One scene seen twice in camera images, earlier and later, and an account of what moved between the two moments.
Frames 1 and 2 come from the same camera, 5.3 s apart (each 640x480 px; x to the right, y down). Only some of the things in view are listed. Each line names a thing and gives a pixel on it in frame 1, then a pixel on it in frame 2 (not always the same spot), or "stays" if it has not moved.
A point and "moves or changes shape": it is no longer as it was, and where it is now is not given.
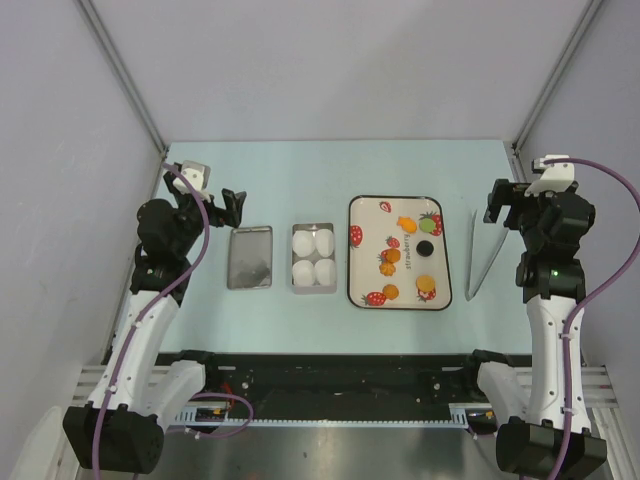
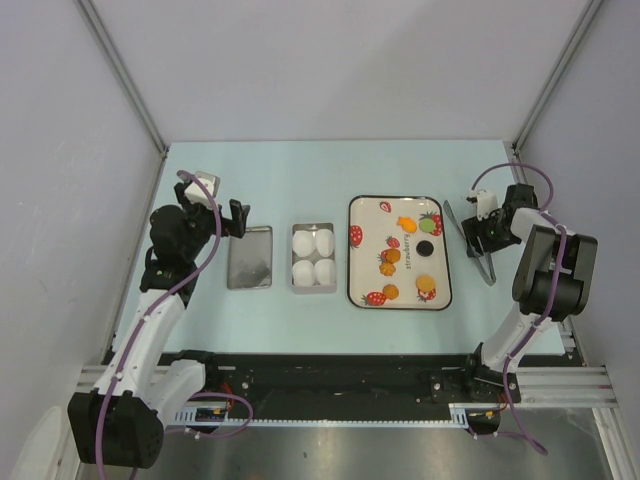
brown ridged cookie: (391, 291) stays
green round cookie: (426, 224) stays
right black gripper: (512, 194) to (474, 228)
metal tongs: (469, 295) moves or changes shape
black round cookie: (424, 248) stays
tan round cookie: (425, 283) stays
